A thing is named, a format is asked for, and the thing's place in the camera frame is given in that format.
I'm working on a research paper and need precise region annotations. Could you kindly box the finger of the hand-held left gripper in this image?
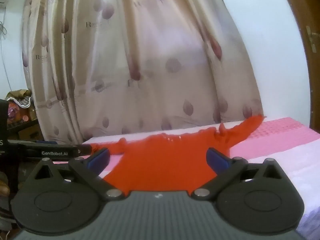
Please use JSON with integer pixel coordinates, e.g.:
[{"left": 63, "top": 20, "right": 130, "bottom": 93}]
[{"left": 74, "top": 143, "right": 92, "bottom": 156}]

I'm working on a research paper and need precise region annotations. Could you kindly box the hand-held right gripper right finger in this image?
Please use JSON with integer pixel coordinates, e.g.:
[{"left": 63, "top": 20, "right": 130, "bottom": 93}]
[{"left": 191, "top": 148, "right": 286, "bottom": 199}]

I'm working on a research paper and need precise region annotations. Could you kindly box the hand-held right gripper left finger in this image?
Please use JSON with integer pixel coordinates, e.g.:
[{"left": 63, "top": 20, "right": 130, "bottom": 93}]
[{"left": 32, "top": 148, "right": 123, "bottom": 201}]

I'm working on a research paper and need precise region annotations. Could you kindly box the red knit sweater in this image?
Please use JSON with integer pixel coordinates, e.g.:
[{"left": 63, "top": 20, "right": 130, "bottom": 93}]
[{"left": 89, "top": 115, "right": 267, "bottom": 196}]

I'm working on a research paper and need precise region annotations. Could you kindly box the cluttered dark shelf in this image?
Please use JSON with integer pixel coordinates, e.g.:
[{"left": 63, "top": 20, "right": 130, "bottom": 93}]
[{"left": 0, "top": 105, "right": 45, "bottom": 143}]

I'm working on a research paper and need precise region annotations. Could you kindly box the patterned lace trim cloth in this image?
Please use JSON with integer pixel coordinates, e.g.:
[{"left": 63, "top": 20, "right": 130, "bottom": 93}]
[{"left": 6, "top": 89, "right": 33, "bottom": 109}]

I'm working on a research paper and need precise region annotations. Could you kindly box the pink and white blanket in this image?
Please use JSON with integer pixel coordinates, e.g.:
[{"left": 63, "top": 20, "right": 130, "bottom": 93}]
[{"left": 52, "top": 117, "right": 320, "bottom": 240}]

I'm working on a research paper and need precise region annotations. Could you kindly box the beige leaf print curtain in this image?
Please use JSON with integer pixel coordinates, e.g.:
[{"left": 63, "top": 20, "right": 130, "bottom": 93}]
[{"left": 21, "top": 0, "right": 264, "bottom": 144}]

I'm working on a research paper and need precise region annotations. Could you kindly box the brown wooden door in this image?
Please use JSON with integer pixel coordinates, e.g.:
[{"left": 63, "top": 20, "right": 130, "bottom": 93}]
[{"left": 282, "top": 0, "right": 320, "bottom": 131}]

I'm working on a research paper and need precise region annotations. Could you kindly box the hanging thin cable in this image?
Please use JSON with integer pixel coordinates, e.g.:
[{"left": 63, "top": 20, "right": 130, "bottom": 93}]
[{"left": 0, "top": 7, "right": 12, "bottom": 88}]

